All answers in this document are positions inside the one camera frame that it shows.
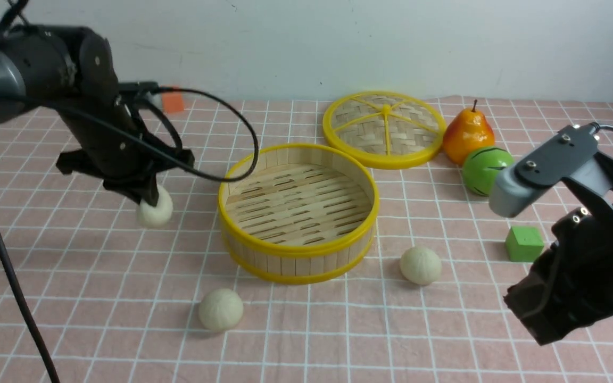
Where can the bamboo steamer tray yellow rim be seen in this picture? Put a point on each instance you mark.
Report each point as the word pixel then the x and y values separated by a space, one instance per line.
pixel 306 214

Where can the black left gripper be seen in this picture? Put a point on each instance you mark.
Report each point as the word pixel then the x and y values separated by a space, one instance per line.
pixel 129 171

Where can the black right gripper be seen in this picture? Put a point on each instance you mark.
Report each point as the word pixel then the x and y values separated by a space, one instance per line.
pixel 570 286

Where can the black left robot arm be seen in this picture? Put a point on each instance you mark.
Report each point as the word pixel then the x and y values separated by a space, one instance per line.
pixel 72 67

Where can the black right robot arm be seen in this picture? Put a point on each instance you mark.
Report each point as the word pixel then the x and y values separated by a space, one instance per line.
pixel 594 203

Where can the orange cube block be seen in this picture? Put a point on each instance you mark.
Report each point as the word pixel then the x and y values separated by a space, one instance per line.
pixel 172 100

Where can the orange yellow toy pear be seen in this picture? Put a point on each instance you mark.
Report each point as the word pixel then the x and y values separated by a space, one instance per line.
pixel 467 132

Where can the green toy watermelon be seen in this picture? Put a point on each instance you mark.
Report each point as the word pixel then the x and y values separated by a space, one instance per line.
pixel 481 167

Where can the bamboo steamer lid yellow rim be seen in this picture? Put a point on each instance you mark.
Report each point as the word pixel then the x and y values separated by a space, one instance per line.
pixel 383 129

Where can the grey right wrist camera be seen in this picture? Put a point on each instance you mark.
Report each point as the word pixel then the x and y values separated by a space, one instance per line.
pixel 568 156

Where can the pink checkered tablecloth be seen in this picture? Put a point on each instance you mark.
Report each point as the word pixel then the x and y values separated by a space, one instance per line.
pixel 118 304

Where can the white bun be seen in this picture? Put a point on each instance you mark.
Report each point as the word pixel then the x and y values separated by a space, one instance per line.
pixel 155 216
pixel 420 265
pixel 220 310

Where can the green cube block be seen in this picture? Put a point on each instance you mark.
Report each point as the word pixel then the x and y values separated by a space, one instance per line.
pixel 524 244

